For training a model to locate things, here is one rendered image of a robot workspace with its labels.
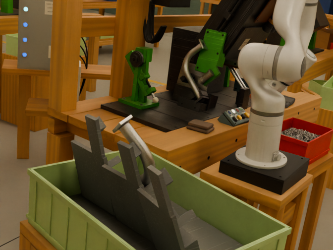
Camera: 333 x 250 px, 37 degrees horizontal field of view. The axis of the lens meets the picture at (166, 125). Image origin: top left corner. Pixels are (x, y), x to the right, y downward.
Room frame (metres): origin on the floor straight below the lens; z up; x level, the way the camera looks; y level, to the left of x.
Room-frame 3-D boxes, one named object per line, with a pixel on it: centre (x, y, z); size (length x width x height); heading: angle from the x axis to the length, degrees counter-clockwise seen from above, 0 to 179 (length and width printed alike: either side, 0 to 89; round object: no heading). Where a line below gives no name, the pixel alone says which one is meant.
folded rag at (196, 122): (2.01, -0.15, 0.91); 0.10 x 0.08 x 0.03; 64
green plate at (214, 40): (2.42, -0.19, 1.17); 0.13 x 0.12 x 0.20; 144
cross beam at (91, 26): (2.74, 0.12, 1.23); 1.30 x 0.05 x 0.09; 144
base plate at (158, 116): (2.52, -0.18, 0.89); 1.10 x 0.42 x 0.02; 144
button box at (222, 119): (2.19, -0.31, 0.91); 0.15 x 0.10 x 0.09; 144
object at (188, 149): (2.35, -0.41, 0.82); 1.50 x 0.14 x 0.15; 144
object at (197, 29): (2.69, -0.13, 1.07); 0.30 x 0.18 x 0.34; 144
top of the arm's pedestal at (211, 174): (1.73, -0.36, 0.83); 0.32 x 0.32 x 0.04; 57
